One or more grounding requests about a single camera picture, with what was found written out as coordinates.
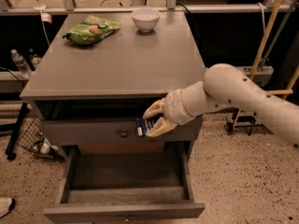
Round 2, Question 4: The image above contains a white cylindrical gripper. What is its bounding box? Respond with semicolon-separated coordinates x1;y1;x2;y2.
143;89;196;137

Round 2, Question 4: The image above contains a dark blueberry rxbar wrapper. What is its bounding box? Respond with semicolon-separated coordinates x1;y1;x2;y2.
135;118;156;137

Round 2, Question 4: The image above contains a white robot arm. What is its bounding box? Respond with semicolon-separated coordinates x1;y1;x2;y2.
143;63;299;145

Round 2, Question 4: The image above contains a round metal drawer knob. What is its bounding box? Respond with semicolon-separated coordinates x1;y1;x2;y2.
120;130;128;138

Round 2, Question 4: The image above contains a closed upper grey drawer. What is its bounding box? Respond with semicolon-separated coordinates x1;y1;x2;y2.
38;118;203;146

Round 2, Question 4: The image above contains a grey wooden drawer cabinet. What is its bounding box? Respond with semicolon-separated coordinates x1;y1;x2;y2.
21;12;206;149

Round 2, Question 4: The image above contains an open lower grey drawer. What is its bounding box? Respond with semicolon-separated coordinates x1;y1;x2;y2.
44;144;205;224

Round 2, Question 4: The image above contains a white ceramic bowl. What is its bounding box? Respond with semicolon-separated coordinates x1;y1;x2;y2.
131;7;160;32

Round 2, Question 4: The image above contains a green snack chip bag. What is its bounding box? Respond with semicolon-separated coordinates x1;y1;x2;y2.
63;15;120;46

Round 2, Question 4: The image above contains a metal railing beam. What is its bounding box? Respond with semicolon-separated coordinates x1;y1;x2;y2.
0;0;299;17

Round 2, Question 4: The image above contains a black stand leg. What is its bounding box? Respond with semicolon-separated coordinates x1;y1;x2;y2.
5;103;28;161

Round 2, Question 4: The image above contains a clear plastic water bottle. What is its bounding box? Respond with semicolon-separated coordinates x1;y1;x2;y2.
11;49;32;78

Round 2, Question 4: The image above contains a white sneaker shoe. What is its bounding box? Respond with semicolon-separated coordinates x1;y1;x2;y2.
0;197;15;217

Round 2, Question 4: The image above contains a black power cable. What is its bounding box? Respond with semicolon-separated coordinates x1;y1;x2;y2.
176;3;207;70

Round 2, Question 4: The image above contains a black wire basket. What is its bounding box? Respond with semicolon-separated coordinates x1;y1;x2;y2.
17;119;63;160

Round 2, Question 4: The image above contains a white cable loop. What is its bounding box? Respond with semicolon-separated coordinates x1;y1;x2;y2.
256;2;267;33

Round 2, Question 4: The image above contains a yellow wooden ladder frame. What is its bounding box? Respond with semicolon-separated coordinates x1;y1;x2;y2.
232;0;299;131

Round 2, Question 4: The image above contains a white lamp with cord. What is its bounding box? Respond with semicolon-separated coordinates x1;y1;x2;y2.
33;0;52;46

